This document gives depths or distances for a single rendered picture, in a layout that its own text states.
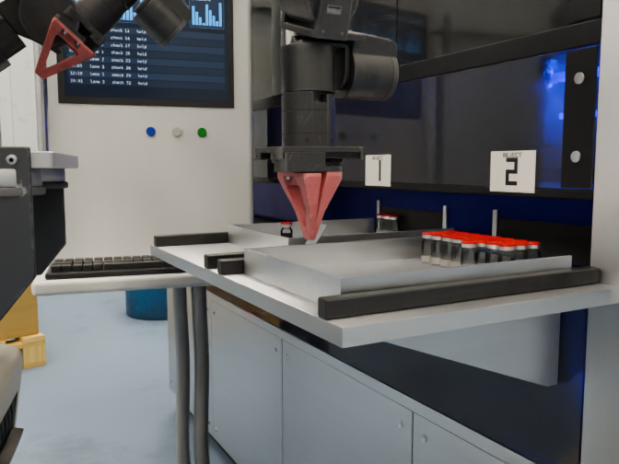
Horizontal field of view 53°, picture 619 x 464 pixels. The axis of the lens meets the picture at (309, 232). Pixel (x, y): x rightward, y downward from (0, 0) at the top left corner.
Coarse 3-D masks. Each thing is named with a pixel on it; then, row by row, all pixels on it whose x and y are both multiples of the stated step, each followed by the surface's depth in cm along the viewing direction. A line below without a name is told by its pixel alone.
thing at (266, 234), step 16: (256, 224) 122; (272, 224) 124; (336, 224) 131; (352, 224) 133; (368, 224) 135; (240, 240) 114; (256, 240) 108; (272, 240) 102; (288, 240) 97; (304, 240) 98; (320, 240) 100; (336, 240) 101; (352, 240) 103
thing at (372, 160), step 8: (368, 160) 122; (376, 160) 120; (384, 160) 117; (368, 168) 122; (376, 168) 120; (384, 168) 117; (368, 176) 122; (376, 176) 120; (384, 176) 118; (368, 184) 122; (376, 184) 120; (384, 184) 118
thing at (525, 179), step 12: (492, 156) 93; (504, 156) 91; (516, 156) 89; (528, 156) 87; (492, 168) 93; (504, 168) 91; (528, 168) 87; (492, 180) 93; (504, 180) 91; (516, 180) 89; (528, 180) 87; (528, 192) 87
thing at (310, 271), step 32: (256, 256) 81; (288, 256) 88; (320, 256) 90; (352, 256) 93; (384, 256) 96; (416, 256) 99; (288, 288) 73; (320, 288) 66; (352, 288) 63; (384, 288) 65
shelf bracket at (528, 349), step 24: (432, 336) 73; (456, 336) 75; (480, 336) 77; (504, 336) 79; (528, 336) 81; (552, 336) 83; (456, 360) 75; (480, 360) 77; (504, 360) 79; (528, 360) 81; (552, 360) 84; (552, 384) 84
